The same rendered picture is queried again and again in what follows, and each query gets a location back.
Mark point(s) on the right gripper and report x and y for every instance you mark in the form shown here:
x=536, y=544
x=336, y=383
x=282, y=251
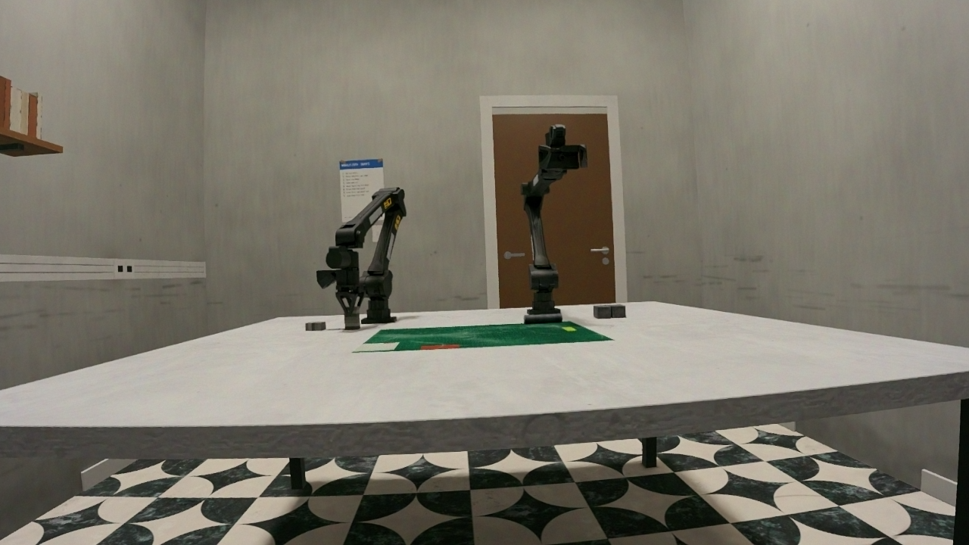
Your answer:
x=353, y=282

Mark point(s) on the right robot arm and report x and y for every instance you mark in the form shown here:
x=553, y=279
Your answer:
x=378, y=278

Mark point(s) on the green mat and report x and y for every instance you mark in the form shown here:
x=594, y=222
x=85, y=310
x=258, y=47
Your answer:
x=473, y=336

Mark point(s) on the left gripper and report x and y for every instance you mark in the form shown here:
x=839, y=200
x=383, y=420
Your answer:
x=567, y=153

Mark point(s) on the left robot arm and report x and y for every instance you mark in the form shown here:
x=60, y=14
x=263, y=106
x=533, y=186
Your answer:
x=542, y=273

